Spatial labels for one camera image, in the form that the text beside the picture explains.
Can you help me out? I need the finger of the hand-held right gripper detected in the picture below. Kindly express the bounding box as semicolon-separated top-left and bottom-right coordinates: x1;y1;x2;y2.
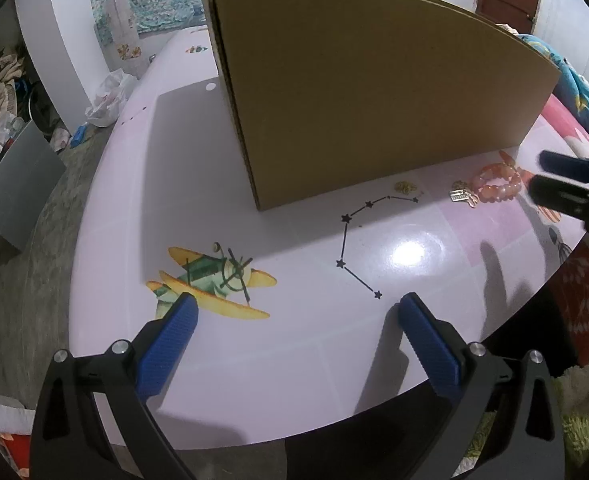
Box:
539;149;589;184
529;174;589;242

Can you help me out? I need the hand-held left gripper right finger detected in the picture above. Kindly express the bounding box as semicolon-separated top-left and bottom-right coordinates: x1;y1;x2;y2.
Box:
397;291;568;480

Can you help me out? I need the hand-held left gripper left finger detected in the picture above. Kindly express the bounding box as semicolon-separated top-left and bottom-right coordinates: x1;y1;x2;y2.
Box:
28;290;200;480

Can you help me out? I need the pink bead bracelet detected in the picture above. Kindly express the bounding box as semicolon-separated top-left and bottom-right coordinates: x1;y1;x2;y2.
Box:
469;162;536;204

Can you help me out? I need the brown cardboard box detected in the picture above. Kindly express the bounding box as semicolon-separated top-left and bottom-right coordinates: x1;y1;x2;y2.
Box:
200;0;561;212

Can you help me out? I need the blue printed blanket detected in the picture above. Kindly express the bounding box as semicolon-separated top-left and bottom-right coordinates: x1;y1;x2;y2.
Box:
497;25;589;161

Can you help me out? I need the grey board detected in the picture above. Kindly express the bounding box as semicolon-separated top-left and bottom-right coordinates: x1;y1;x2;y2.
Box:
0;120;68;252

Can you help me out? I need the white plastic bag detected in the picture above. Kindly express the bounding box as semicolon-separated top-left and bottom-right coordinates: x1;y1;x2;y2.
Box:
85;69;138;128

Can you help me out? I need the white printed paper bag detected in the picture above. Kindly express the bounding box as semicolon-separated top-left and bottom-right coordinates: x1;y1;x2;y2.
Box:
105;0;143;61

